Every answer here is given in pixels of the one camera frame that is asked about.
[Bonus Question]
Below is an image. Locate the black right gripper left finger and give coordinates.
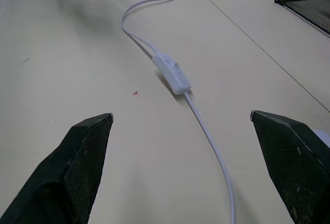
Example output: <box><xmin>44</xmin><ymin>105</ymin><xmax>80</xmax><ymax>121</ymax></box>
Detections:
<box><xmin>0</xmin><ymin>113</ymin><xmax>114</xmax><ymax>224</ymax></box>

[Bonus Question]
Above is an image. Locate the white inline cable switch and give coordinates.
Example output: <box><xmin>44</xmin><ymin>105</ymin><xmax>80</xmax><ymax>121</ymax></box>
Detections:
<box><xmin>152</xmin><ymin>52</ymin><xmax>192</xmax><ymax>95</ymax></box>

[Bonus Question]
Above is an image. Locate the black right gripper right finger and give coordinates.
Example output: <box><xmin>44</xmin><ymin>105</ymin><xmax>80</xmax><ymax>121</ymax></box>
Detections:
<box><xmin>250</xmin><ymin>110</ymin><xmax>330</xmax><ymax>224</ymax></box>

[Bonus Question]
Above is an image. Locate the white cable with inline switch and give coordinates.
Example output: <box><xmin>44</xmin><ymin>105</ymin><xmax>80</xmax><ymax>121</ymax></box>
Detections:
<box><xmin>121</xmin><ymin>0</ymin><xmax>237</xmax><ymax>224</ymax></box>

